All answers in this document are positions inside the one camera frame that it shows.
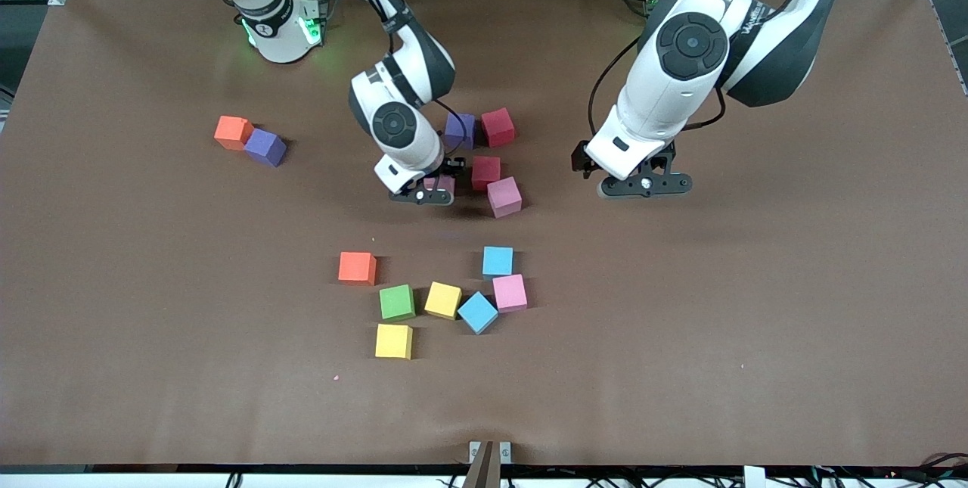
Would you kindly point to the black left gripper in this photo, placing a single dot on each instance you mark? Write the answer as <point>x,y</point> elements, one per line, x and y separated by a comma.
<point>581,158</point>

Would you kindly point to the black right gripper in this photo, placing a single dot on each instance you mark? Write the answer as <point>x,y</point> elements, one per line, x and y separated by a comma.
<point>454,164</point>

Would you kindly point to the pink foam block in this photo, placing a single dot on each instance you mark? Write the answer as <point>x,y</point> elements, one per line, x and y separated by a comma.
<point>510,292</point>
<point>504,196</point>
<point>441,184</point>

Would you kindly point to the purple foam block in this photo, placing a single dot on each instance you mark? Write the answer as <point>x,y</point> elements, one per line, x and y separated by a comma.
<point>456,132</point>
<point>265,146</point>

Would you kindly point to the red foam block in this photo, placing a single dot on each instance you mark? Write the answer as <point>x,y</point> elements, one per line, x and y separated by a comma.
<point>485,172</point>
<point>497,127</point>

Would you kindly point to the orange foam block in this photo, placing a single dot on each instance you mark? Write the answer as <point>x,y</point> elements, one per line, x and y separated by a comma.
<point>231,131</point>
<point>356,266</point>

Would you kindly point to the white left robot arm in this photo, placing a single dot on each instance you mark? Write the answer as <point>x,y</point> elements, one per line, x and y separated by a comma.
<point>692,41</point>

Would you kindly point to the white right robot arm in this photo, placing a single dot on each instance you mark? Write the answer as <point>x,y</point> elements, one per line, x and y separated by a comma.
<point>393,125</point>

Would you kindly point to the blue foam block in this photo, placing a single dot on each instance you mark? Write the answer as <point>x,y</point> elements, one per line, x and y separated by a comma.
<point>478,312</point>
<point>497,260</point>

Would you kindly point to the yellow foam block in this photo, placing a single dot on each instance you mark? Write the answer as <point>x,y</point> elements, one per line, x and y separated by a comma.
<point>443,299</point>
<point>393,340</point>

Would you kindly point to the green foam block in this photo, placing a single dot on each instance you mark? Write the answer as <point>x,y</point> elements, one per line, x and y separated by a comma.
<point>396,301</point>

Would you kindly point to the brown paper table cover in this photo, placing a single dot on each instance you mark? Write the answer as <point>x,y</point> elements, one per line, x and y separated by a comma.
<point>681,367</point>

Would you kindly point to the small metal bracket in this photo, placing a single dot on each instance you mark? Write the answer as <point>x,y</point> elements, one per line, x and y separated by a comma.
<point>505,452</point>

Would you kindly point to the brown wedge post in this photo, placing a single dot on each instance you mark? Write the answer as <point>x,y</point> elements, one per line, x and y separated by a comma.
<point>482,469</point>

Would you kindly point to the white edge bracket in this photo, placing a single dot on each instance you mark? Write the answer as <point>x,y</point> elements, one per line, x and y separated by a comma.
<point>754,477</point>

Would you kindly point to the white table edge rail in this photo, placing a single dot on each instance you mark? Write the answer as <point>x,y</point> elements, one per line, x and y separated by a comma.
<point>151,482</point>

